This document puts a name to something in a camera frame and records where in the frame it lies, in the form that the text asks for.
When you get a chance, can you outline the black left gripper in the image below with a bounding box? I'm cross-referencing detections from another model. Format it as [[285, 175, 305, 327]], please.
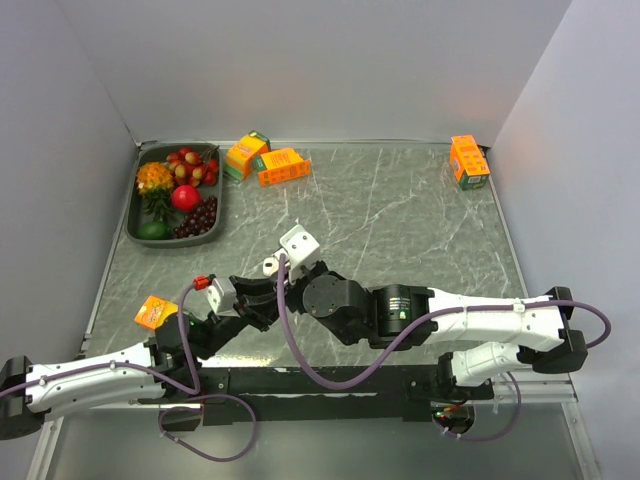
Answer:
[[195, 274, 286, 360]]

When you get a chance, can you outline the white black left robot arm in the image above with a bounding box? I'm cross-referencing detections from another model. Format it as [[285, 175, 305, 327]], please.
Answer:
[[1, 275, 277, 440]]

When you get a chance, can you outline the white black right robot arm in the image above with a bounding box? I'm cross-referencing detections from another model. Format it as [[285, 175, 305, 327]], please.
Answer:
[[276, 259, 599, 399]]

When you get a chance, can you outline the white earbud charging case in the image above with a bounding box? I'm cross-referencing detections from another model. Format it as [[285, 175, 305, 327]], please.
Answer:
[[262, 256, 280, 277]]

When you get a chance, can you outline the dark red grape bunch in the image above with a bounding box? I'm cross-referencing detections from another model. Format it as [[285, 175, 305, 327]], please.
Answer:
[[173, 195, 218, 239]]

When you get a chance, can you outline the orange green carton near left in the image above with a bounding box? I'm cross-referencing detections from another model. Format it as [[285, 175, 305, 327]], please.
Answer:
[[134, 295, 178, 330]]

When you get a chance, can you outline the green avocado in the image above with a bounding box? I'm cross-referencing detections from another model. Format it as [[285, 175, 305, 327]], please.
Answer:
[[136, 221, 172, 241]]

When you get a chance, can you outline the red apple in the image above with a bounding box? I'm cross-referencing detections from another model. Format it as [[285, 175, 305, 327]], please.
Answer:
[[171, 185, 202, 213]]

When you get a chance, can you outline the orange carton lying back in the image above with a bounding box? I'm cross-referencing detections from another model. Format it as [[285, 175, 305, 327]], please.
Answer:
[[253, 147, 312, 187]]

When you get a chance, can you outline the orange green carton upright back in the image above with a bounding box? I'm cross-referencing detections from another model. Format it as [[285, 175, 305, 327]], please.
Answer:
[[223, 130, 271, 183]]

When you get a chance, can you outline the orange spiky fruit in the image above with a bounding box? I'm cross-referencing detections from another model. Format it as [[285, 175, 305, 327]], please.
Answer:
[[136, 162, 174, 197]]

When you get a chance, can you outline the dark green fruit tray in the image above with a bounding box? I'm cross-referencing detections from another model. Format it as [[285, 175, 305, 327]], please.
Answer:
[[124, 143, 223, 249]]

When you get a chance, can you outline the orange green carton right corner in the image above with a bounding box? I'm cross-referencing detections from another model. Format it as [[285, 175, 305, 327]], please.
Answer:
[[449, 135, 490, 190]]

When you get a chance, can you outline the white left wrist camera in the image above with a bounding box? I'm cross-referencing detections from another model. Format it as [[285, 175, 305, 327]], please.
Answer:
[[193, 275, 237, 317]]

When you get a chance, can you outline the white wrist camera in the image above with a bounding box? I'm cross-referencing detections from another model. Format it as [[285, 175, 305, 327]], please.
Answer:
[[193, 275, 237, 317], [275, 224, 320, 279]]

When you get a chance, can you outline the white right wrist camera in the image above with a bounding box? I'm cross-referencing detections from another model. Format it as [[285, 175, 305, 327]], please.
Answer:
[[275, 224, 320, 279]]

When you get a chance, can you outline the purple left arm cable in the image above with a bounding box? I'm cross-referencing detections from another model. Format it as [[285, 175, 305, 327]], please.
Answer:
[[0, 282, 259, 461]]

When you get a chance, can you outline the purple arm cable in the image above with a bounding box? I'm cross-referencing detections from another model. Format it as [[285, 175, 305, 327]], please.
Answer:
[[275, 253, 612, 443], [0, 282, 259, 461]]

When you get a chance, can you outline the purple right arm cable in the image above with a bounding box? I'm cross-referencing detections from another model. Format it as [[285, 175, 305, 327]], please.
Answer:
[[275, 253, 612, 443]]

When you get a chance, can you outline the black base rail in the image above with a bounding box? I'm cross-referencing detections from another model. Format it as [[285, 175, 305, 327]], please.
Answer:
[[137, 363, 496, 427]]

